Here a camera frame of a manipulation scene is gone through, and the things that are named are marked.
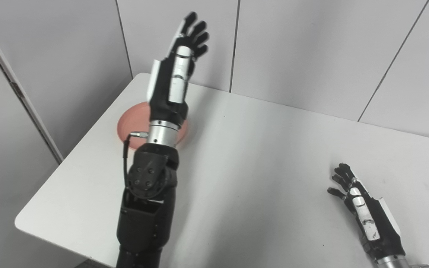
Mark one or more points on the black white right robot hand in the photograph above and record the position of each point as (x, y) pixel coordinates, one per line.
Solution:
(380, 227)

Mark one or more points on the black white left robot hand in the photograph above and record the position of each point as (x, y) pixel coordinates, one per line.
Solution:
(168, 104)

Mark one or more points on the pink round plate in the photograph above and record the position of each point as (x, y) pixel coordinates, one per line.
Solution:
(132, 121)

